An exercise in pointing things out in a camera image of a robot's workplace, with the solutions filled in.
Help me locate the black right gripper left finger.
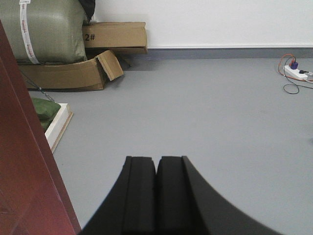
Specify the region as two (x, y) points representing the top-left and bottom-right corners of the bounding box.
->
(81, 156), (156, 235)

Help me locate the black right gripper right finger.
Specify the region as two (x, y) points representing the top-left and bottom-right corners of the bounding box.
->
(156, 156), (278, 235)

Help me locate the plywood base board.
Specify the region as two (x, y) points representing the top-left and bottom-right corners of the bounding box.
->
(51, 112), (73, 153)

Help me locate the lower far green sandbag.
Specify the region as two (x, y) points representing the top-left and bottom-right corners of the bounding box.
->
(40, 118), (53, 132)

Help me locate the green sandbag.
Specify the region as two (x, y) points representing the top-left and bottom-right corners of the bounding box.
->
(31, 97), (61, 120)
(40, 118), (53, 132)

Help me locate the upper far green sandbag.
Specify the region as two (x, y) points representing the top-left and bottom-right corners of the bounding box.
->
(31, 97), (61, 120)

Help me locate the open brown cardboard box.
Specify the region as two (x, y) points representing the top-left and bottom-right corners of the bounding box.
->
(19, 50), (124, 91)

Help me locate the white power strip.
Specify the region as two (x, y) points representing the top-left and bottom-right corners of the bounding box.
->
(283, 65), (308, 81)

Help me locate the labelled cardboard box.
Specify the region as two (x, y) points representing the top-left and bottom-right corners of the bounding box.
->
(82, 22), (148, 54)

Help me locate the large green woven sack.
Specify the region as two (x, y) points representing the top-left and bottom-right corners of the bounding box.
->
(0, 0), (87, 64)

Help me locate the white far edge rail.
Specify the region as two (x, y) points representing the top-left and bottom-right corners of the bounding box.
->
(45, 103), (71, 149)

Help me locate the thin steel guy wire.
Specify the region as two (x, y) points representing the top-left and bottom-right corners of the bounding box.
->
(19, 70), (56, 102)

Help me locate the black cable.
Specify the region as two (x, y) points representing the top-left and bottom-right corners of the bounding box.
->
(283, 70), (313, 94)

